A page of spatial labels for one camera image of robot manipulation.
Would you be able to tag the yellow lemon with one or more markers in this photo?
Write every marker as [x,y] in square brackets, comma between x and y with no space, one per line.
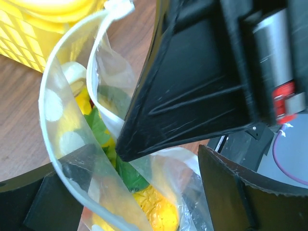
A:
[84,102]

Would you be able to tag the clear zip top bag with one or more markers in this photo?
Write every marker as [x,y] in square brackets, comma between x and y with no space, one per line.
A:
[83,58]

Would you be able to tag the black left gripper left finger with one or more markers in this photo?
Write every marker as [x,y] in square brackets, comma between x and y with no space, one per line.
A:
[39,200]

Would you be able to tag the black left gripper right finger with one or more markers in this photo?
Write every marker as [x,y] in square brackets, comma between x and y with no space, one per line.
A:
[240,199]

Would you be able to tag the yellow plastic shopping basket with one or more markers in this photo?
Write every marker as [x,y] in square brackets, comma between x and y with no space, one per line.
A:
[29,29]

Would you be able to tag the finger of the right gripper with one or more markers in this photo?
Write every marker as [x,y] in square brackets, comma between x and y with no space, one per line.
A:
[194,84]

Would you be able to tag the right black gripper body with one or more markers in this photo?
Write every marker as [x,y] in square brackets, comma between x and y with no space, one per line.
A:
[269,49]

